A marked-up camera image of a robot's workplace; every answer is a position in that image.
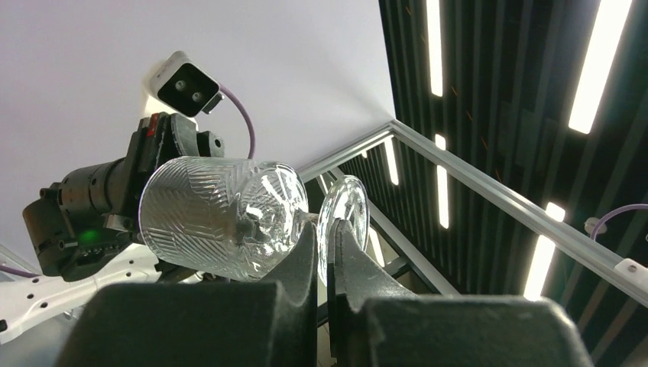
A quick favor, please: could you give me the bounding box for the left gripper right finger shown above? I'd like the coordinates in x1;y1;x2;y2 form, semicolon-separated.
327;219;592;366

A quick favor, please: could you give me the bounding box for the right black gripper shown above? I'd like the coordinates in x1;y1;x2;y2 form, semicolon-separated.
121;112;225;213

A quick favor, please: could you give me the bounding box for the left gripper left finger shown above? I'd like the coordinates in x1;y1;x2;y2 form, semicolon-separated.
57;223;317;366

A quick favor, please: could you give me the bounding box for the clear glass front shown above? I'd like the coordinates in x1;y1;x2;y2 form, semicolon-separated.
138;156;370;281

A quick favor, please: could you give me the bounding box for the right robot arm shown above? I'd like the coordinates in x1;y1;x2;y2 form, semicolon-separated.
1;112;225;343

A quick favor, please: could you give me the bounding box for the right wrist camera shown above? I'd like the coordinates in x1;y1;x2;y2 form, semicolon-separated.
144;50;224;118

